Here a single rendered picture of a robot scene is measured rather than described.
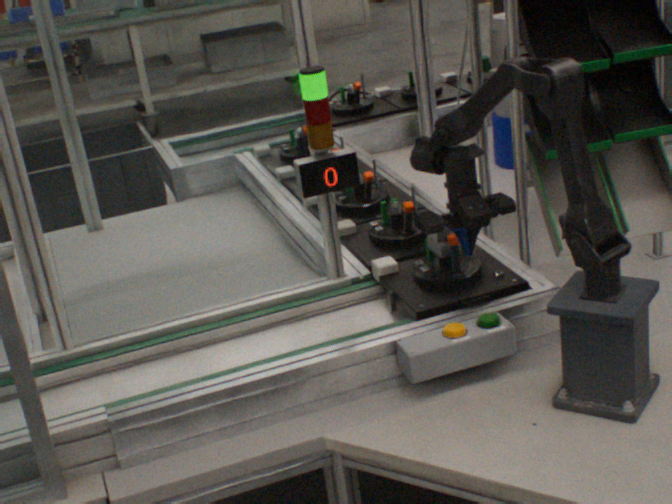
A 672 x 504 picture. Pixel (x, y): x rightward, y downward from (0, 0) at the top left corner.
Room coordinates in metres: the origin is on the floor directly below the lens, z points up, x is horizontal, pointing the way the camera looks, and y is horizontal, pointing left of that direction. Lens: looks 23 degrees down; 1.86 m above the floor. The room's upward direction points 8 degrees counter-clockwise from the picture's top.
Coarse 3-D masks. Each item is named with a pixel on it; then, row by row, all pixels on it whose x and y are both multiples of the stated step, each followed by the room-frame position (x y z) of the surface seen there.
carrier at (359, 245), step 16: (384, 208) 2.15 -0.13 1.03; (400, 208) 2.11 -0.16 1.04; (416, 208) 2.16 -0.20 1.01; (352, 224) 2.17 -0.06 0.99; (368, 224) 2.21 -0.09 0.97; (384, 224) 2.15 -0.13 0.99; (400, 224) 2.10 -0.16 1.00; (352, 240) 2.13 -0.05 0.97; (368, 240) 2.11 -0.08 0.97; (384, 240) 2.06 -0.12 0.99; (400, 240) 2.05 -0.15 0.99; (416, 240) 2.06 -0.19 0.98; (368, 256) 2.02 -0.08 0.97; (384, 256) 2.01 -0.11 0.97; (400, 256) 2.00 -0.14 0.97; (416, 256) 2.00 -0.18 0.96
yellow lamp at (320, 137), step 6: (306, 126) 1.93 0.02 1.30; (312, 126) 1.91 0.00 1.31; (318, 126) 1.91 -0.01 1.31; (324, 126) 1.91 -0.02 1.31; (330, 126) 1.92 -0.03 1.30; (312, 132) 1.92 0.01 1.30; (318, 132) 1.91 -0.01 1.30; (324, 132) 1.91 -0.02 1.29; (330, 132) 1.92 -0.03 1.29; (312, 138) 1.92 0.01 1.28; (318, 138) 1.91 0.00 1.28; (324, 138) 1.91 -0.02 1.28; (330, 138) 1.92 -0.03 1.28; (312, 144) 1.92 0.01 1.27; (318, 144) 1.91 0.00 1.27; (324, 144) 1.91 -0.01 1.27; (330, 144) 1.92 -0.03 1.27
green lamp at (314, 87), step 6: (324, 72) 1.93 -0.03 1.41; (300, 78) 1.93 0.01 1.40; (306, 78) 1.91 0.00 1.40; (312, 78) 1.91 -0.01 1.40; (318, 78) 1.91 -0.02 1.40; (324, 78) 1.92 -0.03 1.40; (306, 84) 1.91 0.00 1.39; (312, 84) 1.91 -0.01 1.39; (318, 84) 1.91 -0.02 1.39; (324, 84) 1.92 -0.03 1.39; (306, 90) 1.92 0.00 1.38; (312, 90) 1.91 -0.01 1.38; (318, 90) 1.91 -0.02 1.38; (324, 90) 1.92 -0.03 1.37; (306, 96) 1.92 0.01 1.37; (312, 96) 1.91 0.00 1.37; (318, 96) 1.91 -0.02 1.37; (324, 96) 1.92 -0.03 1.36
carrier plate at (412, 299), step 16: (480, 256) 1.94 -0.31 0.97; (400, 272) 1.92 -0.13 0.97; (512, 272) 1.84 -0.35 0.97; (400, 288) 1.84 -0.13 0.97; (416, 288) 1.83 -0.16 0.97; (464, 288) 1.80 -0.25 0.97; (480, 288) 1.79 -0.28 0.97; (496, 288) 1.78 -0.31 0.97; (512, 288) 1.78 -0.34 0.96; (528, 288) 1.79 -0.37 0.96; (416, 304) 1.76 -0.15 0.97; (432, 304) 1.75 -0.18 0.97; (448, 304) 1.74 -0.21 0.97
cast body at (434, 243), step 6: (444, 228) 1.85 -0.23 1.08; (432, 234) 1.87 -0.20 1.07; (438, 234) 1.85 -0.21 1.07; (444, 234) 1.85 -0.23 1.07; (432, 240) 1.87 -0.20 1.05; (438, 240) 1.85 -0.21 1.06; (444, 240) 1.85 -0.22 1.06; (432, 246) 1.87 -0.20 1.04; (438, 246) 1.84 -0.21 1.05; (444, 246) 1.84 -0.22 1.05; (438, 252) 1.85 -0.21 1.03; (444, 252) 1.84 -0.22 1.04; (450, 252) 1.84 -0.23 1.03
